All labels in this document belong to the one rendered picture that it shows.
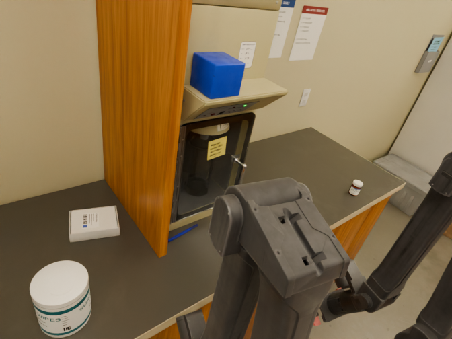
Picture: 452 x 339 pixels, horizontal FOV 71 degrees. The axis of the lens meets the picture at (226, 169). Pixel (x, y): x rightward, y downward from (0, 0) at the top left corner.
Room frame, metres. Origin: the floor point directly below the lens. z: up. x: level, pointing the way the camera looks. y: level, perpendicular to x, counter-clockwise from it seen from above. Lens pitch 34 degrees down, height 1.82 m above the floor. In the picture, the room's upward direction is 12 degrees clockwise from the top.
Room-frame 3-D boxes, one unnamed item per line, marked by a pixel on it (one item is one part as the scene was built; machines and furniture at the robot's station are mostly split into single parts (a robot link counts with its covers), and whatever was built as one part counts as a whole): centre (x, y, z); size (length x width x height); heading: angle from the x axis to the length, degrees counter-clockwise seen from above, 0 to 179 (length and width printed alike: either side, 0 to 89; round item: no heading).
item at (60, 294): (0.46, 0.35, 1.02); 0.13 x 0.13 x 0.15
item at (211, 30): (1.04, 0.14, 1.33); 0.32 x 0.25 x 0.77; 135
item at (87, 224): (0.79, 0.42, 0.96); 0.16 x 0.12 x 0.04; 118
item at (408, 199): (2.90, -1.83, 0.17); 0.60 x 0.42 x 0.33; 43
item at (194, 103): (0.91, 0.01, 1.46); 0.32 x 0.11 x 0.10; 135
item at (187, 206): (0.94, 0.05, 1.19); 0.30 x 0.01 x 0.40; 134
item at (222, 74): (0.84, 0.08, 1.56); 0.10 x 0.10 x 0.09; 45
